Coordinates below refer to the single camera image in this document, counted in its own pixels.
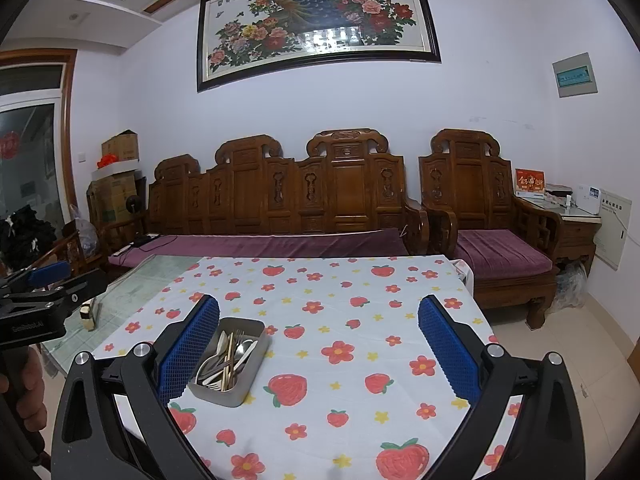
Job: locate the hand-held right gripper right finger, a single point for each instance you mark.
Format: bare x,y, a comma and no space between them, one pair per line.
450,355

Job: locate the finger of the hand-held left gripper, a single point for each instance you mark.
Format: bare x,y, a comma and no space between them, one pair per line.
47,272
87,285

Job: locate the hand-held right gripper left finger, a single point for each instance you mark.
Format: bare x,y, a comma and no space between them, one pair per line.
187,355

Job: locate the white plastic spoon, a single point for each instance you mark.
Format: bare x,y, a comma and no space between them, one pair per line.
222,342

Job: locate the light bamboo chopstick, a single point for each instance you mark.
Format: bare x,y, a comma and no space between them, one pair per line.
226,377

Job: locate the metal tray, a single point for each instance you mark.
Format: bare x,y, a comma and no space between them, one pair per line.
220,399

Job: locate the metal fork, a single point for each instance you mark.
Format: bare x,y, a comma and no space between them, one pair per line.
239,334

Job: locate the metal spoon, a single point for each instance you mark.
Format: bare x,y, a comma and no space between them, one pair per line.
244,350

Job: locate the person's left hand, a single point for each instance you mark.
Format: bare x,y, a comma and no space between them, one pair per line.
32,385

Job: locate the plain wooden chair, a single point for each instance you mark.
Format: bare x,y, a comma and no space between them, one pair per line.
75,250

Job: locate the pile of black clothes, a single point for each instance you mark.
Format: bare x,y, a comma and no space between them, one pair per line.
27,240

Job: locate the clear plastic bag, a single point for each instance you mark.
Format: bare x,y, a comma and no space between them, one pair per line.
85,232
570,287

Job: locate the carved wooden armchair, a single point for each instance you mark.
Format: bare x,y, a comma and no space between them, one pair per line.
102,230
467,175

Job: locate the black power strip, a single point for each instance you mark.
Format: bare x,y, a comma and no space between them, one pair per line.
144,240

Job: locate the small black fan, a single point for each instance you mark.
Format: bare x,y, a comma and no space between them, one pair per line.
133,205

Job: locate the large cardboard box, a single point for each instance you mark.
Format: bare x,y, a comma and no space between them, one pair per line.
117,195

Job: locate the strawberry print tablecloth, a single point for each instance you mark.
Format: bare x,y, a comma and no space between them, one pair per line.
350,385

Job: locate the purple armchair cushion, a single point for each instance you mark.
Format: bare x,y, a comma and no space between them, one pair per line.
500,252

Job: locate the orange plastic bag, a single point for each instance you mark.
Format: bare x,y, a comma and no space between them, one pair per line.
106,161

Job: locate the purple sofa cushion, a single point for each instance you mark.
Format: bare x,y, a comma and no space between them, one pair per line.
275,245

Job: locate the small cardboard box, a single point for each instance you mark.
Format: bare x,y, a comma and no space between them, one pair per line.
120,146

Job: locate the wooden framed glass door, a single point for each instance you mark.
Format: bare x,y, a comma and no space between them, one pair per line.
67,110

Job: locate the wooden side table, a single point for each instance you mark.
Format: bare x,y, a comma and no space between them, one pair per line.
575,232

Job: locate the red gift box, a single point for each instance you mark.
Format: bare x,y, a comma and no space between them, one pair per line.
530,183

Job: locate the carved wooden sofa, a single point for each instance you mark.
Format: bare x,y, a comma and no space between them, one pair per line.
345,185

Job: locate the white box device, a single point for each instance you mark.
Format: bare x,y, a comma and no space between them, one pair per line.
590,199

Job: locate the framed peacock painting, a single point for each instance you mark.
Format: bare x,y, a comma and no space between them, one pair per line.
320,15

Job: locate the white wall distribution box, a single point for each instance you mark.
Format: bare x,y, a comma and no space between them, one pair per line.
615,230

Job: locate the grey wall electrical panel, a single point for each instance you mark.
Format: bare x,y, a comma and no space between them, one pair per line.
575,75

